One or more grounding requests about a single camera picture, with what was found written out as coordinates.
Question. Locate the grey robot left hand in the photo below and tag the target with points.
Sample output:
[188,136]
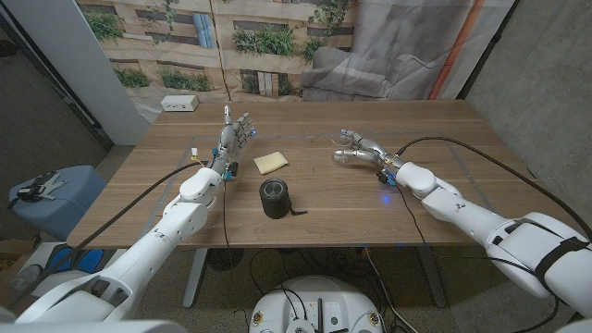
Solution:
[227,139]

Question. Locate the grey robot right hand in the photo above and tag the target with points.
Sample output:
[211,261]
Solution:
[377,150]

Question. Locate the clear glass beaker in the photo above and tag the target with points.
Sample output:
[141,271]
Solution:
[340,161]

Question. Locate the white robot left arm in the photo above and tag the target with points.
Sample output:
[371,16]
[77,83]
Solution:
[152,245]

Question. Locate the yellow sponge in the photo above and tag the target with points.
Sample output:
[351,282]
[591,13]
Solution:
[270,163]

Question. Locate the black cylindrical speaker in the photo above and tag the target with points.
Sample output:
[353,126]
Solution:
[275,203]

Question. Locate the white power strip box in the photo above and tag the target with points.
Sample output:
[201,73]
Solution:
[179,103]

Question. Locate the printed backdrop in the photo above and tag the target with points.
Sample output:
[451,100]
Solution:
[277,69]

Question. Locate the black round floor fan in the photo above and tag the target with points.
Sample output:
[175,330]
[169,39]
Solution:
[225,259]

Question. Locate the white table leg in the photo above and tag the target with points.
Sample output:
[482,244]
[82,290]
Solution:
[432,277]
[194,282]

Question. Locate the white robot torso base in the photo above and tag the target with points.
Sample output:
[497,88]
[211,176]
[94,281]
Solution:
[314,296]

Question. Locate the white pillar panel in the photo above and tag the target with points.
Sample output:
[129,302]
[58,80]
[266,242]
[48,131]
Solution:
[78,55]

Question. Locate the blue padded stool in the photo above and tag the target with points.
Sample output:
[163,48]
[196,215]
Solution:
[69,208]

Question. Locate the grey and black tool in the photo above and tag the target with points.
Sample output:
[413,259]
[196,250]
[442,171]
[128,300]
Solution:
[44,187]

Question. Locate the cardboard box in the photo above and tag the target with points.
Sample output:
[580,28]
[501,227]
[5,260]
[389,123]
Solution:
[14,252]

